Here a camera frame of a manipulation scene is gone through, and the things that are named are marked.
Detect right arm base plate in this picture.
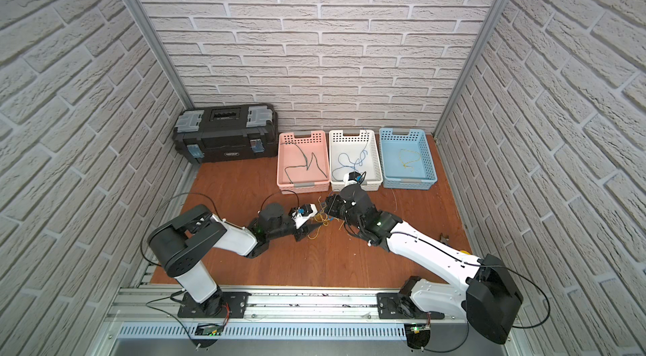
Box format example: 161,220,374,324
376,292,445,320

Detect green wire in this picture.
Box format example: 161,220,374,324
307,152,329,179
282,141,311,185

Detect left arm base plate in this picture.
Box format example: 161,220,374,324
178,291,250,319

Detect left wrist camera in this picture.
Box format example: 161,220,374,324
289,204,318,229

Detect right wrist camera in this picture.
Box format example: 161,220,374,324
343,171,367,186

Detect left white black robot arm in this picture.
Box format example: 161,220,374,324
147,203,323,318

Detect black plastic toolbox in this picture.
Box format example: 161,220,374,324
173,103,279,164

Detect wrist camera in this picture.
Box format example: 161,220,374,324
343,171,367,186
289,204,318,229

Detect yellow wire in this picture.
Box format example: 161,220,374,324
397,147,424,169

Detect white perforated basket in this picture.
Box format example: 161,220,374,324
328,129,383,192

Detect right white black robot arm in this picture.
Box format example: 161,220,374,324
324,184,523,344

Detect tangled coloured wire pile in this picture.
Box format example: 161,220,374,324
306,199,349,242

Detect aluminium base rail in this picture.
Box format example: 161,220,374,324
95,284,526,342

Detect pink perforated basket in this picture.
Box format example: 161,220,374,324
277,131,331,194

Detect blue perforated basket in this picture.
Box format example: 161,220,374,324
380,128,437,190

